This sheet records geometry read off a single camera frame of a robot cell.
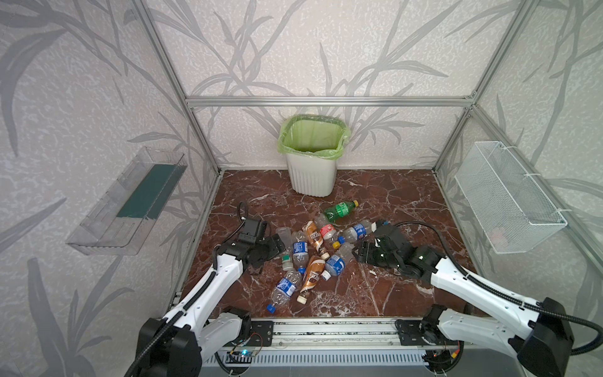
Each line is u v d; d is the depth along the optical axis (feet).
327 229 3.04
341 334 2.47
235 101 3.07
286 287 2.61
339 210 3.25
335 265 2.71
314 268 2.74
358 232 3.04
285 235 3.07
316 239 2.98
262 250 2.28
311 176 3.16
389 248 1.97
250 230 2.11
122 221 2.14
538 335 1.26
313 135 3.46
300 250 2.84
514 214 2.06
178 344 1.25
